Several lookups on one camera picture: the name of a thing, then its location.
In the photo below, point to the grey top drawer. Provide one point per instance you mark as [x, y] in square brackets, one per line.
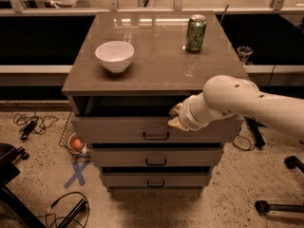
[144, 119]

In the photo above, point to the black chair base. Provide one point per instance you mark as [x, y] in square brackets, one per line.
[8, 171]
[264, 207]

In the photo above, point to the black stand bottom left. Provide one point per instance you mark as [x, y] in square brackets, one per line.
[78, 208]

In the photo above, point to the grey middle drawer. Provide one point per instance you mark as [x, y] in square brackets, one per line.
[155, 157]

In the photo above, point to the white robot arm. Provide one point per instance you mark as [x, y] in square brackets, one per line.
[224, 96]

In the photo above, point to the black chair base right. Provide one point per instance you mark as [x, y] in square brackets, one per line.
[264, 207]

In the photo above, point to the black bar on floor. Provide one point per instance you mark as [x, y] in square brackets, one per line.
[252, 125]

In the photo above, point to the wire mesh basket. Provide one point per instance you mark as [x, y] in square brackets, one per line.
[65, 139]

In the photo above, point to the green soda can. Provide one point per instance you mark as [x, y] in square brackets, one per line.
[195, 32]

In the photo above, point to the blue tape cross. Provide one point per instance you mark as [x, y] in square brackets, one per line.
[78, 168]

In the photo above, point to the clear glass cup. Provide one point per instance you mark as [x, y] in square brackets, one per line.
[244, 53]

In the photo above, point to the grey drawer cabinet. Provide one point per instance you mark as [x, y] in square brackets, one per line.
[160, 67]

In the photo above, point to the grey bottom drawer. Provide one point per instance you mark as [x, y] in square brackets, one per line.
[155, 181]

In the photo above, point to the orange ball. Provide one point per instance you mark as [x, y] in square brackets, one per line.
[77, 145]

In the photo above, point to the black power adapter with cable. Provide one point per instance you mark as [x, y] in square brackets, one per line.
[31, 122]

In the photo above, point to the black chair base left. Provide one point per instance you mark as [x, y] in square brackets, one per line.
[8, 171]

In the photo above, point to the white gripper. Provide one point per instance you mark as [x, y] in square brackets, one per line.
[189, 115]

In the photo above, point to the grey drawer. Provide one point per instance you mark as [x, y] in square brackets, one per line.
[144, 119]
[155, 157]
[155, 181]

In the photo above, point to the white ceramic bowl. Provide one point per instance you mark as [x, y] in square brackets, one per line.
[115, 56]

